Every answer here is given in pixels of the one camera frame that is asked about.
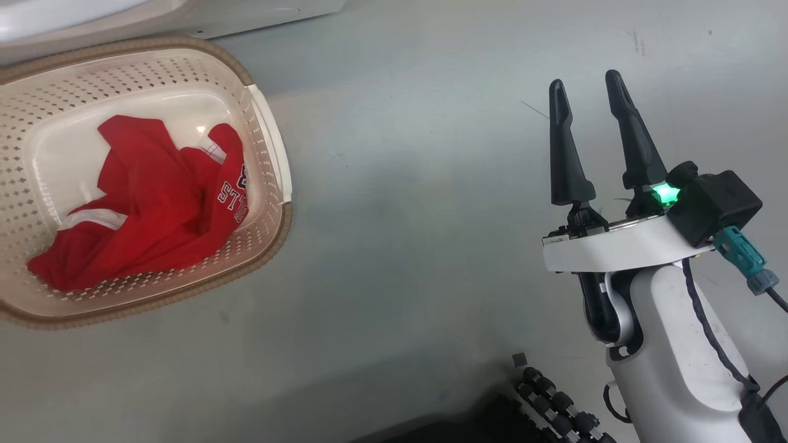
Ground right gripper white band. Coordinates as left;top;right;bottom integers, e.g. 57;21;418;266
542;70;718;274

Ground red clothes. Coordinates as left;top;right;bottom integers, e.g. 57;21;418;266
27;114;249;293

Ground white front-load washing machine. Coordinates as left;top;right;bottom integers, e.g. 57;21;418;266
0;0;349;66

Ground cream laundry basket brown rim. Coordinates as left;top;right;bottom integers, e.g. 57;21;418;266
0;35;294;330

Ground teal plug right camera cable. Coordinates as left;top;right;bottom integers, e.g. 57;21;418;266
714;226;788;312

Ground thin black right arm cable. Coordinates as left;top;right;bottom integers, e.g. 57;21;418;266
681;258;788;443

